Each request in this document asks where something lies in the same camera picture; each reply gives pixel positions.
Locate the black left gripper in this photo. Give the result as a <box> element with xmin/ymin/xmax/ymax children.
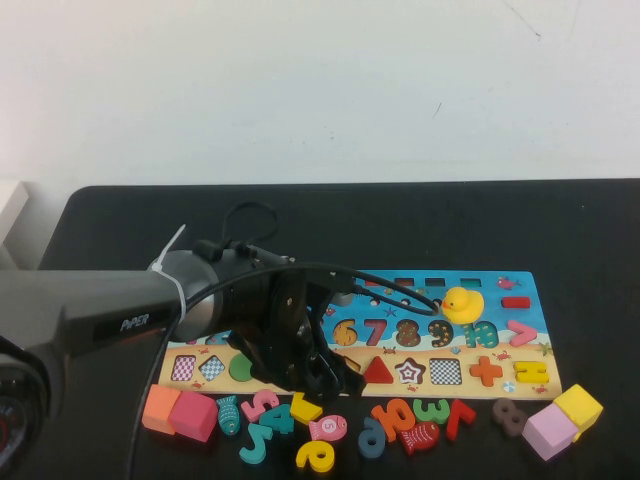
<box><xmin>213</xmin><ymin>243</ymin><xmax>367</xmax><ymax>400</ymax></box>

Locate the yellow pentagon piece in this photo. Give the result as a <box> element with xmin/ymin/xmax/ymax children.
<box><xmin>289</xmin><ymin>391</ymin><xmax>325</xmax><ymax>426</ymax></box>

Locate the teal number four piece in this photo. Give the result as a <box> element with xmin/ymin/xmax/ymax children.
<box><xmin>256</xmin><ymin>401</ymin><xmax>296</xmax><ymax>436</ymax></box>

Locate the pink number five piece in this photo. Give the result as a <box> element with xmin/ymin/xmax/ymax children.
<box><xmin>240</xmin><ymin>389</ymin><xmax>281</xmax><ymax>423</ymax></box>

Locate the green circle piece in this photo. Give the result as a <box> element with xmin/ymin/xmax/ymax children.
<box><xmin>228</xmin><ymin>352</ymin><xmax>254</xmax><ymax>382</ymax></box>

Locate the red triangle piece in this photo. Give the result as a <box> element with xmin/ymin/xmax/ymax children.
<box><xmin>361</xmin><ymin>357</ymin><xmax>400</xmax><ymax>385</ymax></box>

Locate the yellow number six piece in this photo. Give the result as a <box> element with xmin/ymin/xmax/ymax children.
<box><xmin>295</xmin><ymin>439</ymin><xmax>336</xmax><ymax>472</ymax></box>

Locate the light teal hooked number piece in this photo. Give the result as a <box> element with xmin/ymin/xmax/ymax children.
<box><xmin>239</xmin><ymin>421</ymin><xmax>275</xmax><ymax>464</ymax></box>

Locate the slate blue number nine piece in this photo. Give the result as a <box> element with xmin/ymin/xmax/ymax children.
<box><xmin>357</xmin><ymin>416</ymin><xmax>388</xmax><ymax>458</ymax></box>

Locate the orange number ten piece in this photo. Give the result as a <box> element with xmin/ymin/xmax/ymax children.
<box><xmin>370</xmin><ymin>396</ymin><xmax>418</xmax><ymax>443</ymax></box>

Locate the green number three piece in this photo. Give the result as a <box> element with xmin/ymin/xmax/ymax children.
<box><xmin>412</xmin><ymin>397</ymin><xmax>453</xmax><ymax>426</ymax></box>

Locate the red number seven piece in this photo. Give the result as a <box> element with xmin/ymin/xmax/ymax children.
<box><xmin>445</xmin><ymin>397</ymin><xmax>478</xmax><ymax>442</ymax></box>

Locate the orange plus sign piece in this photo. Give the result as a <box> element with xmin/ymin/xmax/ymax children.
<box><xmin>468</xmin><ymin>355</ymin><xmax>504</xmax><ymax>388</ymax></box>

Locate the brown number eight piece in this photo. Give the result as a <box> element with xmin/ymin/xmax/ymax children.
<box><xmin>491</xmin><ymin>397</ymin><xmax>528</xmax><ymax>438</ymax></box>

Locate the blue wooden number puzzle board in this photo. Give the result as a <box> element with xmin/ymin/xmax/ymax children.
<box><xmin>158</xmin><ymin>270</ymin><xmax>564</xmax><ymax>401</ymax></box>

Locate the pink greater-than sign piece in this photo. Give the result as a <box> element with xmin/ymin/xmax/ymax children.
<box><xmin>506</xmin><ymin>319</ymin><xmax>539</xmax><ymax>348</ymax></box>

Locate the yellow equals sign piece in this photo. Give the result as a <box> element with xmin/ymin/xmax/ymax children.
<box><xmin>514</xmin><ymin>360</ymin><xmax>551</xmax><ymax>385</ymax></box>

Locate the pink wooden fish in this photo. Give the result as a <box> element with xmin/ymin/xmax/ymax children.
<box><xmin>307</xmin><ymin>413</ymin><xmax>349</xmax><ymax>442</ymax></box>

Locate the teal wooden fish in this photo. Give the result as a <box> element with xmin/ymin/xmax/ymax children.
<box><xmin>215</xmin><ymin>394</ymin><xmax>243</xmax><ymax>438</ymax></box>

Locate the magenta wooden cube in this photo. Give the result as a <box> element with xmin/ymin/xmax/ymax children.
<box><xmin>168</xmin><ymin>390</ymin><xmax>220</xmax><ymax>444</ymax></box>

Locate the red wooden fish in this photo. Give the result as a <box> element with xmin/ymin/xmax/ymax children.
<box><xmin>399</xmin><ymin>420</ymin><xmax>442</xmax><ymax>456</ymax></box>

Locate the orange wooden cube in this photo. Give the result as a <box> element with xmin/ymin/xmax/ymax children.
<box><xmin>141</xmin><ymin>384</ymin><xmax>183</xmax><ymax>436</ymax></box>

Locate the white zip tie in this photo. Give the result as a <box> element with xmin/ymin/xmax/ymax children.
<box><xmin>148</xmin><ymin>223</ymin><xmax>190</xmax><ymax>322</ymax></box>

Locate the yellow rubber duck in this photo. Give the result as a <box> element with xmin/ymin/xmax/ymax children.
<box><xmin>440</xmin><ymin>286</ymin><xmax>486</xmax><ymax>328</ymax></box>

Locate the lilac wooden cube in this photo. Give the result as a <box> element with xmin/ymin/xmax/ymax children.
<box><xmin>521</xmin><ymin>402</ymin><xmax>577</xmax><ymax>463</ymax></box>

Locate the yellow wooden cube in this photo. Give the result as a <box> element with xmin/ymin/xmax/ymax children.
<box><xmin>552</xmin><ymin>383</ymin><xmax>605</xmax><ymax>443</ymax></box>

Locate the long black camera cable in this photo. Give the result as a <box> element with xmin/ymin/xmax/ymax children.
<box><xmin>130</xmin><ymin>262</ymin><xmax>442</xmax><ymax>480</ymax></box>

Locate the black looped cable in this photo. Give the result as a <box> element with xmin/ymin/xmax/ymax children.
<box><xmin>222</xmin><ymin>200</ymin><xmax>279</xmax><ymax>251</ymax></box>

